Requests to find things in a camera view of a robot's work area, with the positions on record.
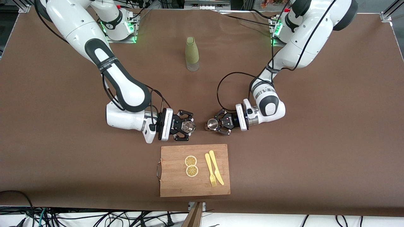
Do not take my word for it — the yellow plastic knife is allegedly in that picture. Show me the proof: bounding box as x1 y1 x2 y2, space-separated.
209 150 225 186

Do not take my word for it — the yellow plastic fork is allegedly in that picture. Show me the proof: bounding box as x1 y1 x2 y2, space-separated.
205 153 217 187

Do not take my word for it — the wooden cutting board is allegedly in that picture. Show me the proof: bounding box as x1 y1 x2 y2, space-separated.
157 144 231 198

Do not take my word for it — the green sleeved glass bottle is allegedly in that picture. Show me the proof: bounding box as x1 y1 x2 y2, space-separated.
185 37 200 72

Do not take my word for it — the brown table cover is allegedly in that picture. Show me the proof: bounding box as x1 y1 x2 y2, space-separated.
0 6 404 218

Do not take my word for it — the grey equipment box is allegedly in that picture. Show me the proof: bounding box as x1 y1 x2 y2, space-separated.
185 0 231 10

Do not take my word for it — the orange background object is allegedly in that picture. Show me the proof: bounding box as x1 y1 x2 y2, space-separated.
260 0 284 8

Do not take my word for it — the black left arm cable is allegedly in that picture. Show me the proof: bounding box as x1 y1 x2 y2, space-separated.
217 0 336 112

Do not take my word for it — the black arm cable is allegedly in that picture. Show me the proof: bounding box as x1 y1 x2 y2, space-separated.
101 74 172 126
217 0 336 112

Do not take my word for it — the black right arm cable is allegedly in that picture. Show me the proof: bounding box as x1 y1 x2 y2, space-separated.
101 74 172 126

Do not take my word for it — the wooden post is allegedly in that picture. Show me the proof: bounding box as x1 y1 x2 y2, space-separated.
181 202 204 227

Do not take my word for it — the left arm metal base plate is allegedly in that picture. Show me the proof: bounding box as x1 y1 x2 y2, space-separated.
270 17 284 47

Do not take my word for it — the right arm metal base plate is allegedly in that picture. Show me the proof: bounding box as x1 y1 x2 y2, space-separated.
106 14 139 44

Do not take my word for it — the black table cable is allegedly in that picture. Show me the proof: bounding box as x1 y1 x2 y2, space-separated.
251 9 275 19
226 14 280 28

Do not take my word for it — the teal floor cable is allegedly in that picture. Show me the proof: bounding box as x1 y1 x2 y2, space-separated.
37 210 48 227

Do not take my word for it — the black floor cable loop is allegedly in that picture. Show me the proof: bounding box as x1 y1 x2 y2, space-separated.
0 190 34 227

